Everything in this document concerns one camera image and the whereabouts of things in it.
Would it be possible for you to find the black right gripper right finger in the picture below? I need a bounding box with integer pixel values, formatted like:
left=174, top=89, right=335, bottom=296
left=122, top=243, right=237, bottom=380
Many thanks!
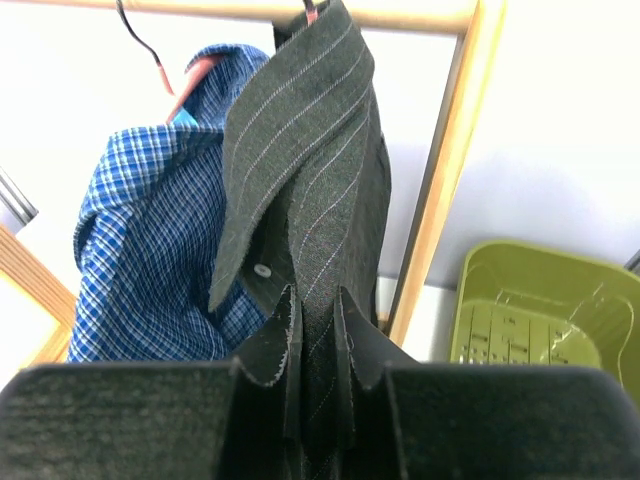
left=334, top=288, right=415, bottom=479

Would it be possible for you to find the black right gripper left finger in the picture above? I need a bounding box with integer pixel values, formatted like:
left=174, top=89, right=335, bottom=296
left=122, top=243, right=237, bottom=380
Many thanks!
left=217, top=285, right=302, bottom=479

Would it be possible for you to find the black pinstriped shirt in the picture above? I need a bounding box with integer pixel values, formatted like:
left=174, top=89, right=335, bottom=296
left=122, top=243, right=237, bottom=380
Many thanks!
left=209, top=1, right=391, bottom=479

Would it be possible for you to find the pink hanger of black shirt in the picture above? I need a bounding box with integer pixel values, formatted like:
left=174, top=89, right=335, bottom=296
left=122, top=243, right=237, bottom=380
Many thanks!
left=303, top=0, right=331, bottom=26

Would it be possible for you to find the blue checkered shirt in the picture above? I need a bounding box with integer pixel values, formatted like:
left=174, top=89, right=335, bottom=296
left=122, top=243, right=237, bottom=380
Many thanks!
left=68, top=44, right=267, bottom=362

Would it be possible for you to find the pink hanger of blue shirt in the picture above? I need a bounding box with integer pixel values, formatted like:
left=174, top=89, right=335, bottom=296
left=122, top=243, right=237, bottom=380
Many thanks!
left=115, top=0, right=224, bottom=125

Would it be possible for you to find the green plastic basket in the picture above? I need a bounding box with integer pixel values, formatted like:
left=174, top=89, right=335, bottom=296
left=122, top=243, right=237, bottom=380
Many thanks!
left=448, top=240, right=639, bottom=400

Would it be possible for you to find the wooden clothes rack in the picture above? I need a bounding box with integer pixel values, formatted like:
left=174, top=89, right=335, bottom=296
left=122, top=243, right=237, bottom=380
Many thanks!
left=1, top=1, right=507, bottom=368

